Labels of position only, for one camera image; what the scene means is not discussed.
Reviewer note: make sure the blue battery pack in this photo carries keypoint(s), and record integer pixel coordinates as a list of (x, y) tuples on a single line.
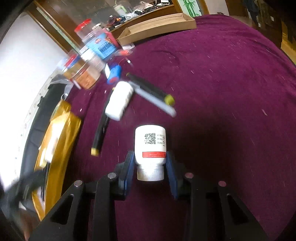
[(113, 74)]

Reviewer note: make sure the red lid plastic jar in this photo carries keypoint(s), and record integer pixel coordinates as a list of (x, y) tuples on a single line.
[(84, 28)]

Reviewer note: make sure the purple velvet tablecloth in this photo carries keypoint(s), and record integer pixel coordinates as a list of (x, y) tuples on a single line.
[(235, 103)]

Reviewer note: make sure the bamboo painting panel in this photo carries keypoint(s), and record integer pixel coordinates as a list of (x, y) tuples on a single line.
[(190, 8)]

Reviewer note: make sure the silver black pen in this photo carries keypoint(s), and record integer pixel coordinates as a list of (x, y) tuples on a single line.
[(154, 100)]

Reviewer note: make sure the clear jar orange label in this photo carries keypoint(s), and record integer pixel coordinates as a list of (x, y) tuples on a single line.
[(80, 72)]

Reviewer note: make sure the gold black pen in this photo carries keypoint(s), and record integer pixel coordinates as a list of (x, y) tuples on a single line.
[(101, 130)]

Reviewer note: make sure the black bag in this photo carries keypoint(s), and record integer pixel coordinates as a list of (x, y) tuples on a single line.
[(39, 126)]

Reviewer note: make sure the blue label plastic jar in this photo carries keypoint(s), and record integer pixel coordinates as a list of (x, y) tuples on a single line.
[(102, 43)]

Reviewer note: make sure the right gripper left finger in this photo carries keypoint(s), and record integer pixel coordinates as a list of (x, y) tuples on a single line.
[(125, 174)]

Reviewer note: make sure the white pill bottle red label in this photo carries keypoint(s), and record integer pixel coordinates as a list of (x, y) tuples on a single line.
[(150, 151)]

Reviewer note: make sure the gold tray box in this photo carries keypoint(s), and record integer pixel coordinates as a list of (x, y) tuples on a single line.
[(54, 154)]

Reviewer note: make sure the slim black pen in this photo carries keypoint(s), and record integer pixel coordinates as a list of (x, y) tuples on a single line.
[(151, 89)]

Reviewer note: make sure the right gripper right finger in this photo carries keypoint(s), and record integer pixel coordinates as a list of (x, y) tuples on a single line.
[(174, 173)]

